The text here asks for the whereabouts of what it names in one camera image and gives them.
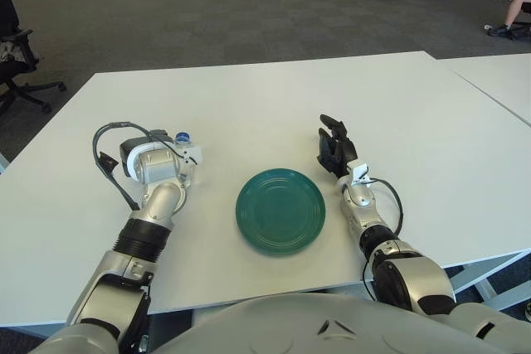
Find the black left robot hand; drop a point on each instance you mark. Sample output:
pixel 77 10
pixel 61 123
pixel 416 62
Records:
pixel 130 146

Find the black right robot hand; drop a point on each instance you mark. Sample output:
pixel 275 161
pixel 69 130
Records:
pixel 337 148

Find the clear plastic water bottle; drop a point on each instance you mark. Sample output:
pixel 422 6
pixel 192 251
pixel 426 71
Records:
pixel 182 137

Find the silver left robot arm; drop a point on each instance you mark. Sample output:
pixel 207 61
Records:
pixel 157 200

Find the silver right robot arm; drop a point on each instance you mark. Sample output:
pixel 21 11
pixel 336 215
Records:
pixel 410 279

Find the green ribbed plate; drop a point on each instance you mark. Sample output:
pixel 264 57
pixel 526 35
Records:
pixel 281 211

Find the black office chair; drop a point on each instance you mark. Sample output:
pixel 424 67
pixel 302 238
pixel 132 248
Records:
pixel 22 53

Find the grey robot torso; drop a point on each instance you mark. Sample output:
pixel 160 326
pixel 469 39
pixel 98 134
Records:
pixel 290 325

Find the seated person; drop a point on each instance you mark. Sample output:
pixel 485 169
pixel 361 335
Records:
pixel 513 8

